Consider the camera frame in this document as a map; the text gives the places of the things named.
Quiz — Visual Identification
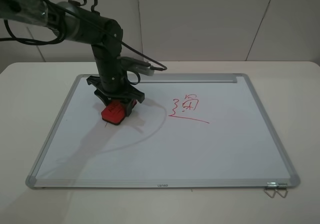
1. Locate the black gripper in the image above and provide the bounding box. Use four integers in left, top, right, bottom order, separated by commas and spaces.
86, 66, 145, 117

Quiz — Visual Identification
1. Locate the right metal binder clip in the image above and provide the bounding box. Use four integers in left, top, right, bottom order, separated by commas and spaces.
275, 183, 288, 199

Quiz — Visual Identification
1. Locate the metal binder clip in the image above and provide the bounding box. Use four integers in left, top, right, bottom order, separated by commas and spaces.
275, 183, 288, 199
264, 182, 278, 199

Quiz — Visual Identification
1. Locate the red whiteboard eraser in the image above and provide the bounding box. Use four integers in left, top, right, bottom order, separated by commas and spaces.
101, 100, 127, 125

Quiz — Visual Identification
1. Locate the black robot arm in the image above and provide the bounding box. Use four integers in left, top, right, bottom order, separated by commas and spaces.
0, 0, 145, 116

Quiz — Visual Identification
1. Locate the white board with grey frame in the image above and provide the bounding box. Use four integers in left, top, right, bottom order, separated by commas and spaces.
25, 73, 300, 190

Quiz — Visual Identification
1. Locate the black cable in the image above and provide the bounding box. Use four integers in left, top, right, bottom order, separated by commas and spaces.
0, 0, 168, 72

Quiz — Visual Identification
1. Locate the left metal binder clip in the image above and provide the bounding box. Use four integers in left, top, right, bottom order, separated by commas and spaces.
264, 182, 278, 199

